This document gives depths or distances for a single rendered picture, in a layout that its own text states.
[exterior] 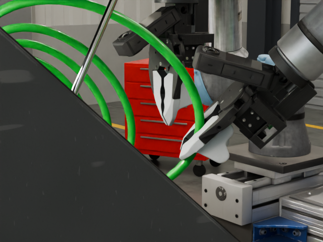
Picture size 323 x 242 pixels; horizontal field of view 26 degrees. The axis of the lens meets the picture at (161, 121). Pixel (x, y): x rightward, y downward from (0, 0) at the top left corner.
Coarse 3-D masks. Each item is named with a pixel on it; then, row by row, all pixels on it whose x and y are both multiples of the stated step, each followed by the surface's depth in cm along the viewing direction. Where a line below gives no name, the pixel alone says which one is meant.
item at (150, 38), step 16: (16, 0) 96; (32, 0) 96; (48, 0) 96; (64, 0) 96; (80, 0) 97; (0, 16) 96; (112, 16) 98; (144, 32) 99; (160, 48) 100; (176, 64) 101; (192, 80) 102; (192, 96) 102; (176, 176) 104
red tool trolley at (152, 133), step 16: (128, 64) 548; (144, 64) 542; (128, 80) 550; (144, 80) 543; (128, 96) 552; (144, 96) 546; (144, 112) 548; (192, 112) 530; (144, 128) 551; (160, 128) 544; (176, 128) 538; (144, 144) 553; (160, 144) 547; (176, 144) 540
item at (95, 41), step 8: (112, 0) 73; (112, 8) 73; (104, 16) 73; (104, 24) 73; (96, 32) 73; (96, 40) 73; (96, 48) 73; (88, 56) 73; (88, 64) 73; (80, 72) 73; (80, 80) 73; (72, 88) 73
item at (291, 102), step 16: (272, 48) 98; (288, 80) 98; (304, 80) 96; (224, 96) 102; (240, 96) 97; (256, 96) 97; (272, 96) 99; (288, 96) 98; (304, 96) 98; (240, 112) 98; (256, 112) 98; (272, 112) 97; (288, 112) 99; (240, 128) 100; (256, 128) 100; (256, 144) 99
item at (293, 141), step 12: (288, 120) 165; (300, 120) 167; (288, 132) 165; (300, 132) 166; (252, 144) 169; (276, 144) 166; (288, 144) 165; (300, 144) 166; (276, 156) 165; (288, 156) 165; (300, 156) 166
